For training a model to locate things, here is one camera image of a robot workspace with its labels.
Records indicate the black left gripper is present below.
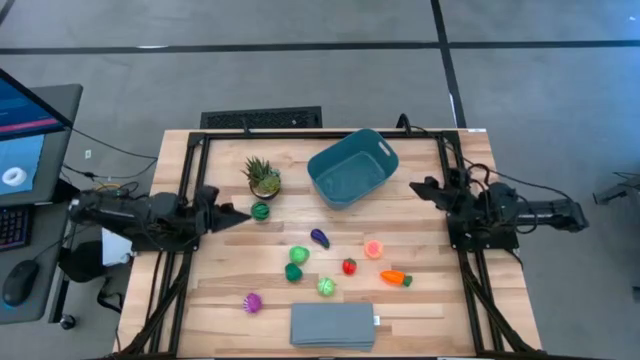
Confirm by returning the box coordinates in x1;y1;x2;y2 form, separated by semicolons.
192;199;252;236

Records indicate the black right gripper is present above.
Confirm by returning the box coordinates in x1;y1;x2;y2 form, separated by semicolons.
409;176;472;220

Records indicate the toy watermelon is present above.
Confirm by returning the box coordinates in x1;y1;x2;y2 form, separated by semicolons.
249;201;271;222

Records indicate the light green toy pepper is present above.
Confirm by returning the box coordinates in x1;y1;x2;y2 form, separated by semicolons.
288;245;311;266

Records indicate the pink toy peach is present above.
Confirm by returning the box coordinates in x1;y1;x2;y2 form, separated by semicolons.
363;239;385;260

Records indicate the purple toy eggplant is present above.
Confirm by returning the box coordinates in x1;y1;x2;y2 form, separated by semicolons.
309;228;332;250

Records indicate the orange toy carrot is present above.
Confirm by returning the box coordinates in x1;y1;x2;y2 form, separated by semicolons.
379;269;414;288

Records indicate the potted succulent plant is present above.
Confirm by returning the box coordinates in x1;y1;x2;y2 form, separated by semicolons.
240;155;282;201

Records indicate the teal plastic bin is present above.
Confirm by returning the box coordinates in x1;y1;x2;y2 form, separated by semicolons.
306;128;400;211

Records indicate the black keyboard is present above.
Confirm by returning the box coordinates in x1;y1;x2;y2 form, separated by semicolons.
199;105;324;130
0;204;32;251

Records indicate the white paper sheet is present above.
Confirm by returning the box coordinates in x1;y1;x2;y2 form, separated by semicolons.
102;227;134;266

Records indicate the grey folded cloth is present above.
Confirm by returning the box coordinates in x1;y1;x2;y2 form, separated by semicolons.
289;302;377;352

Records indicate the black bag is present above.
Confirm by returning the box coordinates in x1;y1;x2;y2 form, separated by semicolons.
58;239;107;284

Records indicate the grey desk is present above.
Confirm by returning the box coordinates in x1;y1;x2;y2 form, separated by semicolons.
0;83;84;325

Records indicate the black floor stand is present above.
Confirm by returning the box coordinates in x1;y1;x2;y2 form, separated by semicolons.
592;172;640;206

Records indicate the black desk leg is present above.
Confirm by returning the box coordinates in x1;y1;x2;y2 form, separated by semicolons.
48;279;71;325

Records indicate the computer monitor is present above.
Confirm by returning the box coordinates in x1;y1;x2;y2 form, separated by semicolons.
0;67;75;207

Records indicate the black computer mouse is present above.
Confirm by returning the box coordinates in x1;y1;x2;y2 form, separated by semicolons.
2;259;40;308

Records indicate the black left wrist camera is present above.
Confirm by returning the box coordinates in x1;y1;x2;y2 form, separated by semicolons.
195;185;221;205

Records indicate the black power cable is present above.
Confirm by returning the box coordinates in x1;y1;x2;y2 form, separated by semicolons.
396;113;576;202

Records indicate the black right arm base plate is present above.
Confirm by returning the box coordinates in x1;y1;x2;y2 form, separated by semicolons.
446;209;520;252

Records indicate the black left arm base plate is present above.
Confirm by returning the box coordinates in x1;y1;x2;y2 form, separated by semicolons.
130;219;202;253

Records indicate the black aluminium table frame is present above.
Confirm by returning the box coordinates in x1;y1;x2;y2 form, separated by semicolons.
113;128;549;360

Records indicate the black floor cable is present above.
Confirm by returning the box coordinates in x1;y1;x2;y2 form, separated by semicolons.
64;124;159;161

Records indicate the black cable with connector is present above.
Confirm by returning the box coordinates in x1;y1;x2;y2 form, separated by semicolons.
62;158;159;182

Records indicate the black strap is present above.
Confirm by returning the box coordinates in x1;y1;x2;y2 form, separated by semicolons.
96;277;125;315

